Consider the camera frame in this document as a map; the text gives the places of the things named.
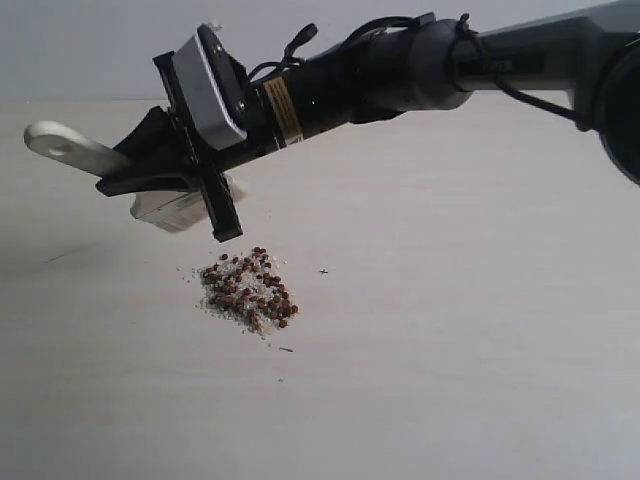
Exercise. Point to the white wall hook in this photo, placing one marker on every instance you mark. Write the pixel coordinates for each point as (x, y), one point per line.
(215, 25)

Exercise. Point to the white paint brush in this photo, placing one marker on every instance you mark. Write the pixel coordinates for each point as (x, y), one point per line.
(170, 211)

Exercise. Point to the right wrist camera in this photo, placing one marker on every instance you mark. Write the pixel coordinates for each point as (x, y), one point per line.
(210, 88)

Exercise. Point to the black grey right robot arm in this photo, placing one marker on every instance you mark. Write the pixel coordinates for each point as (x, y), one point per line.
(582, 65)

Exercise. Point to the beans and rice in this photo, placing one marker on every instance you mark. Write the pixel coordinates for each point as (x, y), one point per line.
(246, 289)

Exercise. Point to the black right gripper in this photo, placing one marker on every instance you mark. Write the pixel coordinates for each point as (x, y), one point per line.
(167, 154)

